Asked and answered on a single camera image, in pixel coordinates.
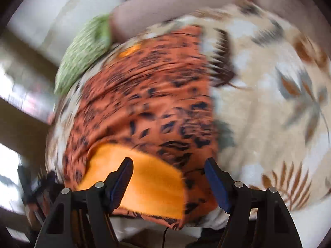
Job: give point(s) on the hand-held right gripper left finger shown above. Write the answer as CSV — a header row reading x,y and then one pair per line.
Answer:
x,y
121,184

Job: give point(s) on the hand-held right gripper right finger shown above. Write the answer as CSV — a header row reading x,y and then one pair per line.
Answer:
x,y
217,184

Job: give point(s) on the orange black-printed garment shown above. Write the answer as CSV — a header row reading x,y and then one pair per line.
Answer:
x,y
155,95

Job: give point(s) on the beige leaf-print blanket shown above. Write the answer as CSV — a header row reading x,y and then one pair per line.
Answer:
x,y
258,108

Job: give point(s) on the green patterned cloth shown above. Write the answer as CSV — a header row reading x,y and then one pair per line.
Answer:
x,y
80,56

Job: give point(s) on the pink pillow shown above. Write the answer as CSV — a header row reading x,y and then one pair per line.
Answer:
x,y
168,10

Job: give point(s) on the brown wooden window frame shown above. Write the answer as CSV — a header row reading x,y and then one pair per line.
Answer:
x,y
20,121

